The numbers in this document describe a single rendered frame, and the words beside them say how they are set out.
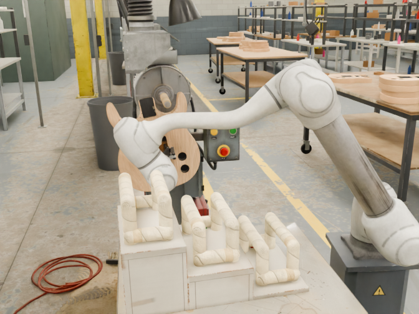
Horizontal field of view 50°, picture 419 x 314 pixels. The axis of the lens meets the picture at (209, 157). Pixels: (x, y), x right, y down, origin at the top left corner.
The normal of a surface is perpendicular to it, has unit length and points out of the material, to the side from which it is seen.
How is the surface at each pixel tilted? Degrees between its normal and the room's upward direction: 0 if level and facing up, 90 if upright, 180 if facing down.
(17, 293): 0
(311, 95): 85
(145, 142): 89
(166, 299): 90
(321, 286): 0
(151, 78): 83
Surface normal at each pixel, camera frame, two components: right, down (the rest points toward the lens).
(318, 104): 0.00, 0.16
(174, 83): 0.27, 0.20
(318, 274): -0.02, -0.95
